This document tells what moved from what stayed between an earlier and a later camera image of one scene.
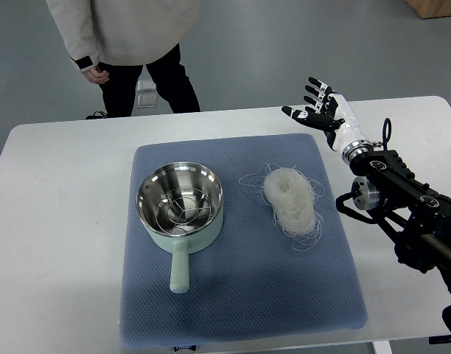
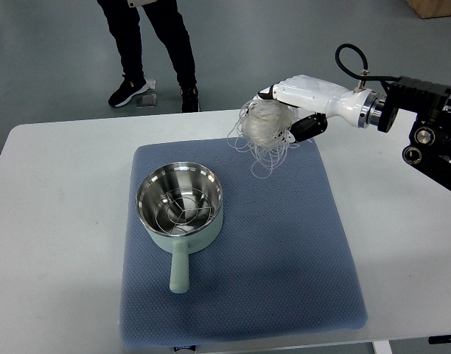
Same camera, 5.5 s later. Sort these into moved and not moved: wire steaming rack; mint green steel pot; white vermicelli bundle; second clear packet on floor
Moved: white vermicelli bundle
Not moved: wire steaming rack; second clear packet on floor; mint green steel pot
